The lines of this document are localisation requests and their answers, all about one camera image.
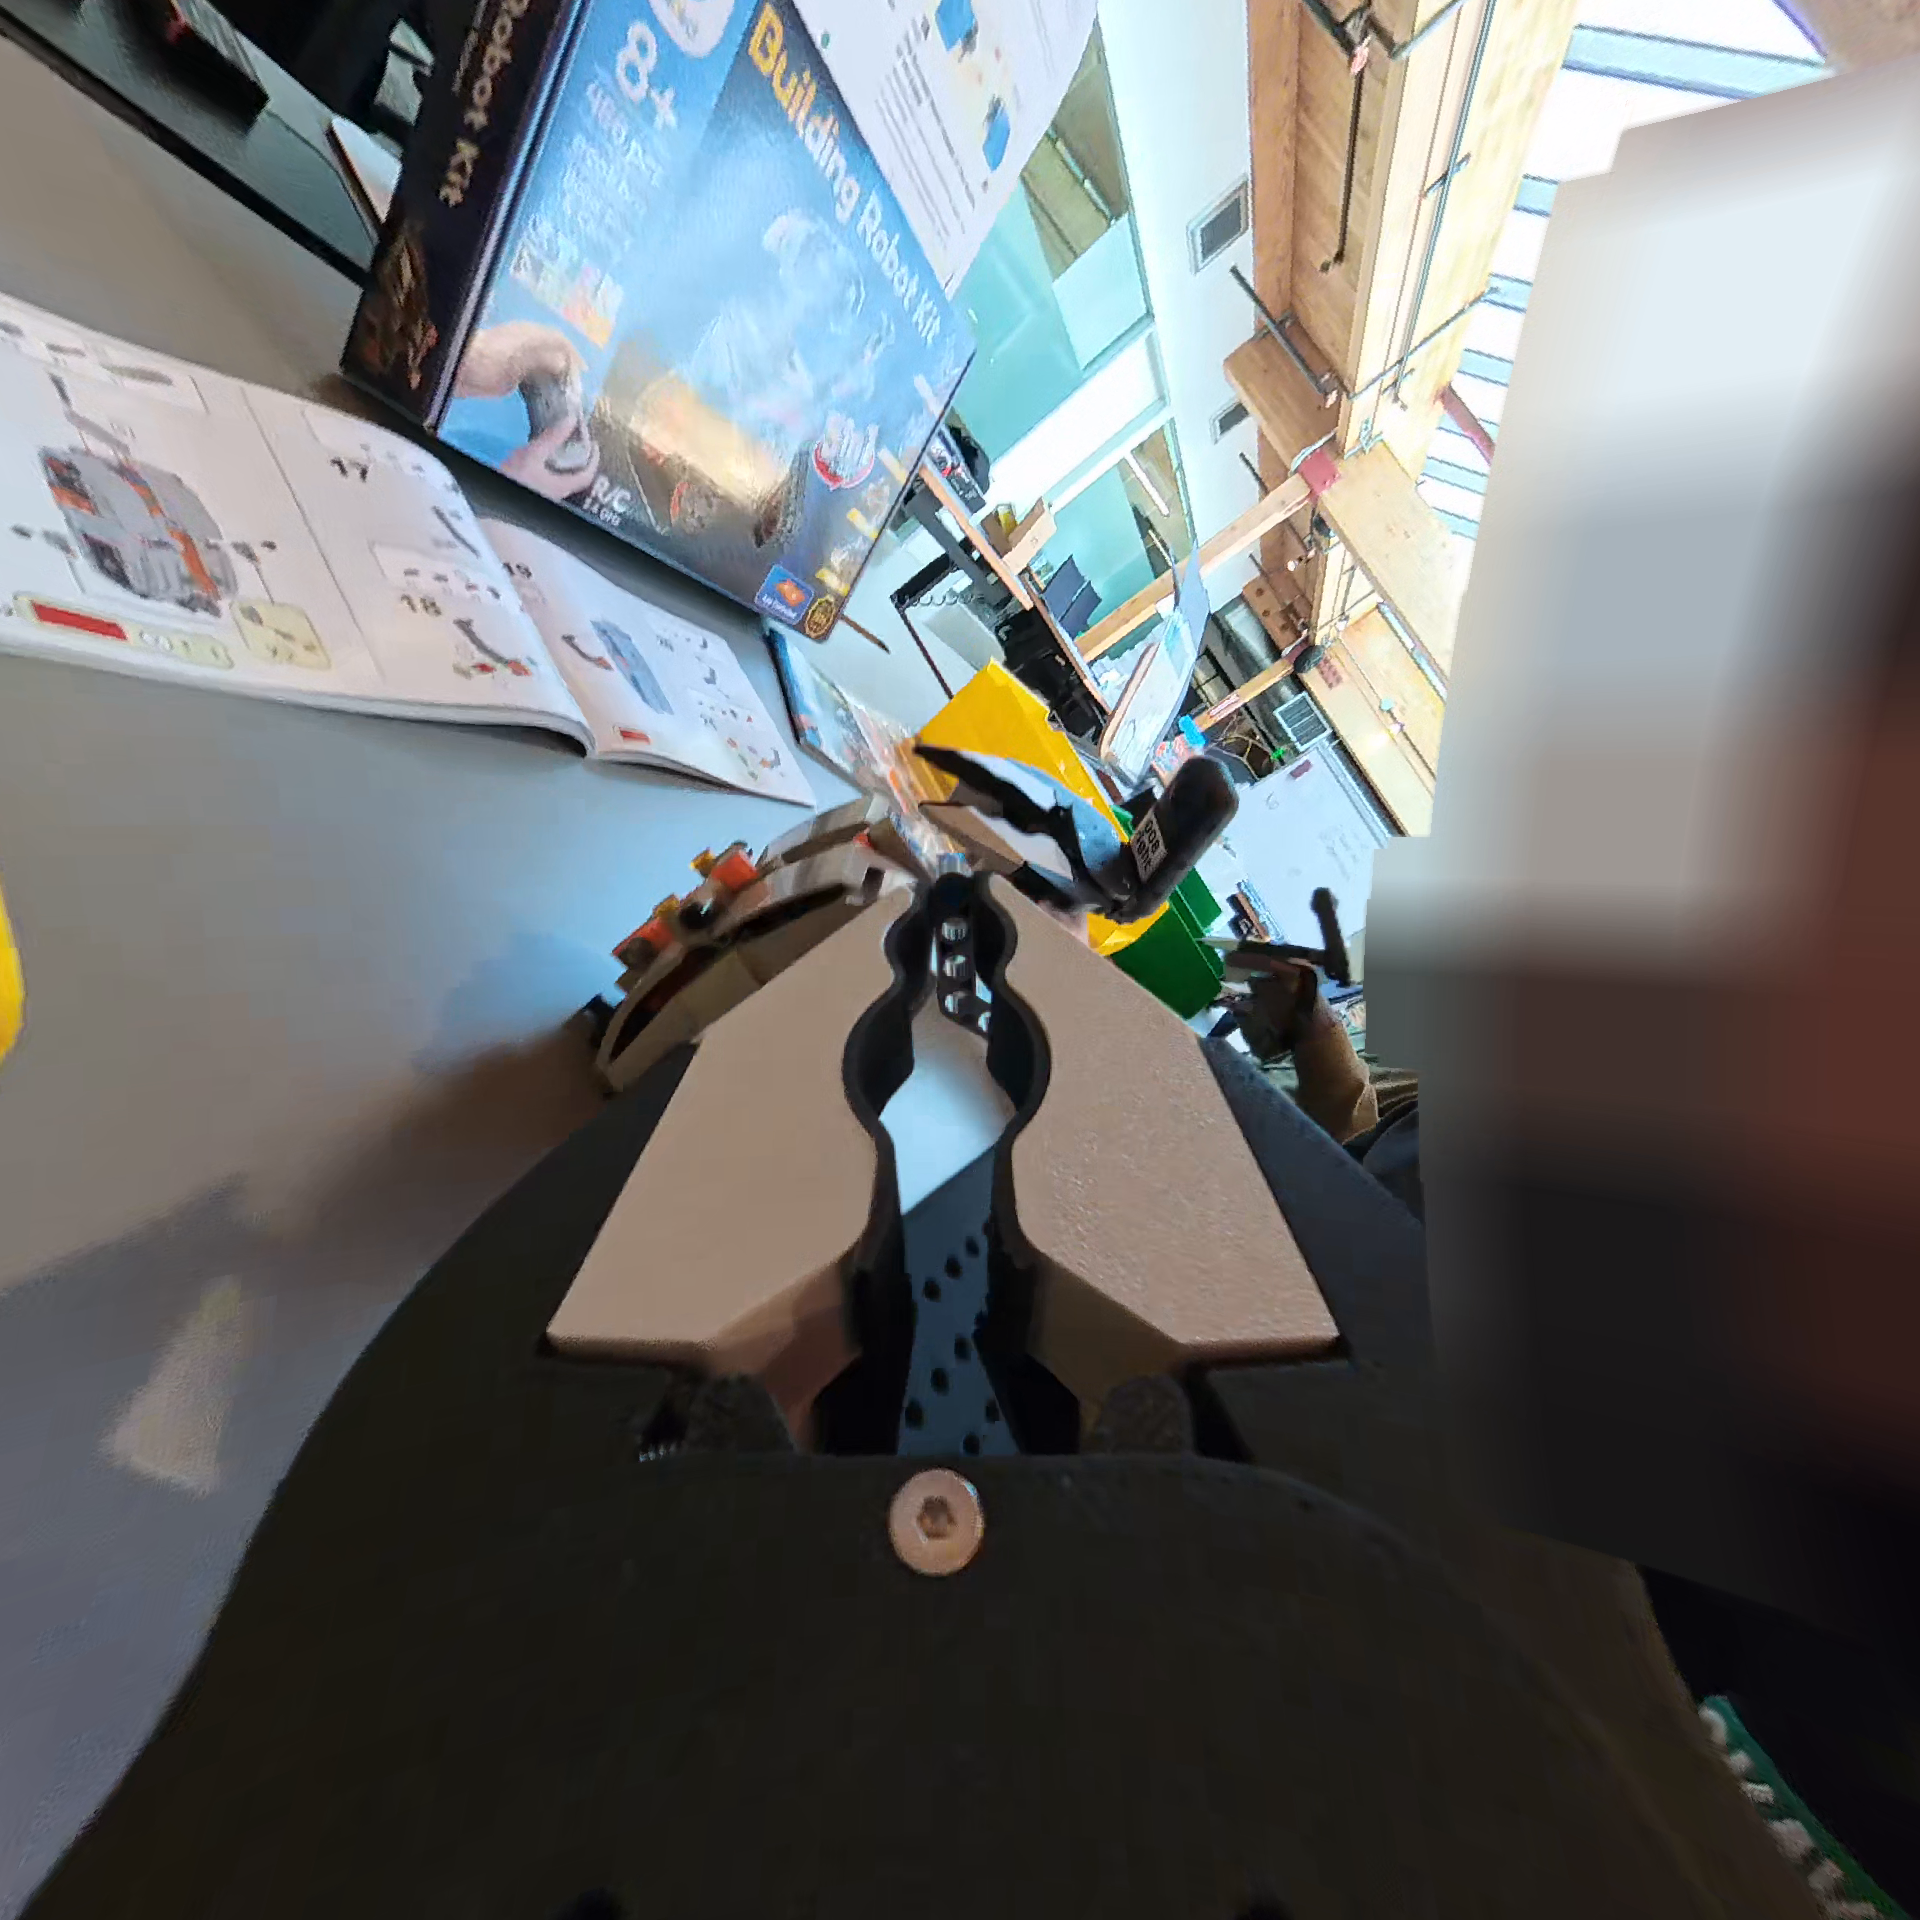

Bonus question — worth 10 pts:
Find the person's right hand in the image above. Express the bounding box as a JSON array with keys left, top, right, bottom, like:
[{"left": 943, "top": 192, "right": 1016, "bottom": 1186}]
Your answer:
[{"left": 1227, "top": 941, "right": 1329, "bottom": 1066}]

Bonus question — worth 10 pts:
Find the black perforated panel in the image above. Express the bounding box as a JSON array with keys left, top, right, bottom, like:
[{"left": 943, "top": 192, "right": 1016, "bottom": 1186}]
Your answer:
[{"left": 880, "top": 1177, "right": 1046, "bottom": 1460}]

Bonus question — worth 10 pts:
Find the person's right forearm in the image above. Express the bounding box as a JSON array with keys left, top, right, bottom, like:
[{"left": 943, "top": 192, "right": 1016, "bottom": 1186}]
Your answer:
[{"left": 1292, "top": 1017, "right": 1421, "bottom": 1177}]

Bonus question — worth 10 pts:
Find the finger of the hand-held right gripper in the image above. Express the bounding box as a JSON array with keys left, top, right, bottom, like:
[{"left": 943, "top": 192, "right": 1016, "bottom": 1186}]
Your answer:
[
  {"left": 918, "top": 746, "right": 1128, "bottom": 860},
  {"left": 922, "top": 808, "right": 1148, "bottom": 924}
]

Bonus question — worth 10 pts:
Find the blue robot kit box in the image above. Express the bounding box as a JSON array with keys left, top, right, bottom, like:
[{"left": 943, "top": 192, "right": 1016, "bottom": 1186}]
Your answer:
[{"left": 339, "top": 0, "right": 981, "bottom": 647}]

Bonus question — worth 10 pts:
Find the small yellow plastic bin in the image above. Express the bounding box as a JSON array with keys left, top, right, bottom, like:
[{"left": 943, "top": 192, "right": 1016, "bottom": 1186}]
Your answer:
[{"left": 912, "top": 661, "right": 1158, "bottom": 963}]

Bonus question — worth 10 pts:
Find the grey desk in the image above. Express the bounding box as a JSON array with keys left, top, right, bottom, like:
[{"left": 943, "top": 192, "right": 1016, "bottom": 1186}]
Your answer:
[{"left": 0, "top": 35, "right": 940, "bottom": 1885}]

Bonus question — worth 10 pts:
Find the grey toy robot model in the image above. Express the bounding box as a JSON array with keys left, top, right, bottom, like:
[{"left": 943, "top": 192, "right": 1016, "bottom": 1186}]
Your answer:
[{"left": 592, "top": 792, "right": 998, "bottom": 1090}]

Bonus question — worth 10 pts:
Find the closed blue instruction booklet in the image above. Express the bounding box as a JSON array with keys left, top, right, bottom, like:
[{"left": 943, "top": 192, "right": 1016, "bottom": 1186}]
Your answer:
[{"left": 769, "top": 628, "right": 908, "bottom": 804}]

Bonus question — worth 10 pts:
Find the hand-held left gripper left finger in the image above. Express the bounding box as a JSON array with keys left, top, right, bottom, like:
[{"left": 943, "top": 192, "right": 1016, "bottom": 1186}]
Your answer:
[{"left": 550, "top": 879, "right": 923, "bottom": 1453}]

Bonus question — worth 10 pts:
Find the white printed sheet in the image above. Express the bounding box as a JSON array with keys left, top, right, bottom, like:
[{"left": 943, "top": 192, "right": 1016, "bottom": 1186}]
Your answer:
[{"left": 794, "top": 0, "right": 1107, "bottom": 297}]

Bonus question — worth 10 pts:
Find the open instruction booklet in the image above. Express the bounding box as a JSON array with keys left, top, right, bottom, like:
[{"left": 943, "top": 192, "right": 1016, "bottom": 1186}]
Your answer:
[{"left": 0, "top": 291, "right": 820, "bottom": 814}]

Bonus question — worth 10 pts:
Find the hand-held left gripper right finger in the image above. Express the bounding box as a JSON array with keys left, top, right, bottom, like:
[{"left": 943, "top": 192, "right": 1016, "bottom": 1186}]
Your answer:
[{"left": 974, "top": 875, "right": 1343, "bottom": 1429}]

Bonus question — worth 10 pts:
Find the green patterned strap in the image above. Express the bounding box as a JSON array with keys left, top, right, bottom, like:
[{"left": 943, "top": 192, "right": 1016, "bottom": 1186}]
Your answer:
[{"left": 1699, "top": 1692, "right": 1894, "bottom": 1920}]

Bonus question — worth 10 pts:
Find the green plastic bin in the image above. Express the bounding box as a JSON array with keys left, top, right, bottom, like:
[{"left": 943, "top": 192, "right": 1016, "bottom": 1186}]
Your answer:
[{"left": 1116, "top": 879, "right": 1227, "bottom": 1024}]

